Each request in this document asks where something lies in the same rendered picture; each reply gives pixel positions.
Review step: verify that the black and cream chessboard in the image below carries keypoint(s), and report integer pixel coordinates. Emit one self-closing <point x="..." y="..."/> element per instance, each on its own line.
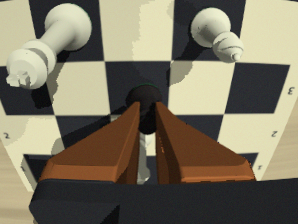
<point x="244" y="105"/>

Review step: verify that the black pawn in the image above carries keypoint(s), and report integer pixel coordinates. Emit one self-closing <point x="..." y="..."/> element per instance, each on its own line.
<point x="147" y="94"/>

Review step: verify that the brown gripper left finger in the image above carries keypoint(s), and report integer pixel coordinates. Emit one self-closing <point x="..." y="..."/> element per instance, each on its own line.
<point x="103" y="155"/>

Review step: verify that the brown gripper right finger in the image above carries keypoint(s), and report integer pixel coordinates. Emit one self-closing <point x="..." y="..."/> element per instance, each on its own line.
<point x="193" y="157"/>

